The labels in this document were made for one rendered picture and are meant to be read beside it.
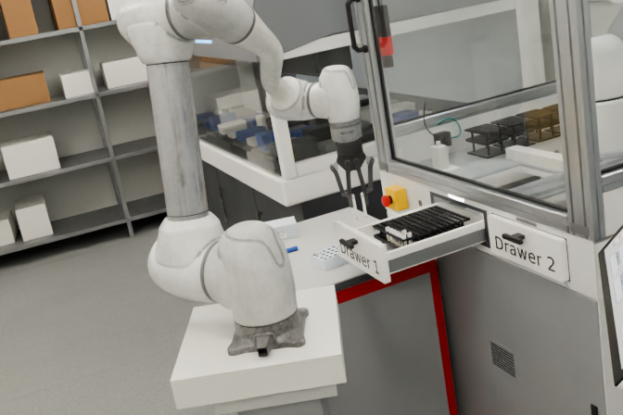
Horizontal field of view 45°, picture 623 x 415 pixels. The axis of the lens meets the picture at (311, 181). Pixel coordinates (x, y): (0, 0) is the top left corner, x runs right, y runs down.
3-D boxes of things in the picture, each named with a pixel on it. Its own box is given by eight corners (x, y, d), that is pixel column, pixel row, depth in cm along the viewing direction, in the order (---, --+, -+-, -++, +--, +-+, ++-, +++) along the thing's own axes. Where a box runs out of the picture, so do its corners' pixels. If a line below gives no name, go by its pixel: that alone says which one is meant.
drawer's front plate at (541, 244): (564, 283, 183) (560, 241, 180) (490, 252, 209) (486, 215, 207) (569, 281, 184) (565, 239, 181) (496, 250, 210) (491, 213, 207)
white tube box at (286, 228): (263, 244, 266) (260, 230, 265) (261, 236, 275) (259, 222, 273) (298, 236, 267) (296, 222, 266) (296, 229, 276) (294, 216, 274)
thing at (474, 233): (387, 275, 202) (384, 254, 201) (345, 250, 225) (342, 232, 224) (509, 233, 216) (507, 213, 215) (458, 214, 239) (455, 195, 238)
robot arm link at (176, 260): (206, 314, 178) (141, 305, 191) (248, 292, 191) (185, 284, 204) (160, -22, 165) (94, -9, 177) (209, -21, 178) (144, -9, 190)
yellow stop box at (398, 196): (396, 212, 250) (392, 192, 248) (385, 207, 256) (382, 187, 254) (409, 208, 251) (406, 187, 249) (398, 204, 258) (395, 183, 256)
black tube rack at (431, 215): (405, 261, 209) (402, 240, 207) (375, 245, 225) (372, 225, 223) (472, 239, 216) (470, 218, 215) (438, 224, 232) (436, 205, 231)
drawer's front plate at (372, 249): (386, 284, 201) (379, 245, 198) (338, 256, 227) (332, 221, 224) (391, 282, 201) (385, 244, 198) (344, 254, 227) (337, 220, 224)
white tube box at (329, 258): (325, 271, 232) (324, 260, 231) (310, 266, 239) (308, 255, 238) (357, 257, 238) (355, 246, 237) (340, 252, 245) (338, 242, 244)
